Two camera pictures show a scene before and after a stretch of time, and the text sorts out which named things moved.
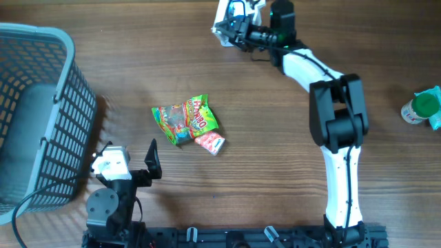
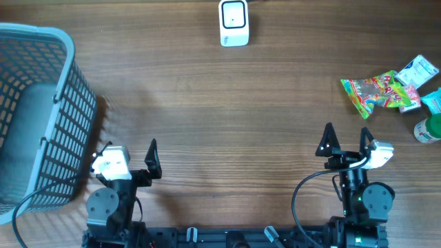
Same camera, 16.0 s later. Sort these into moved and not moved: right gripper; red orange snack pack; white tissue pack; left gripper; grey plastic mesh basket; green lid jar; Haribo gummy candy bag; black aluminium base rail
Moved: white tissue pack; right gripper; green lid jar; Haribo gummy candy bag; red orange snack pack
Not moved: black aluminium base rail; grey plastic mesh basket; left gripper
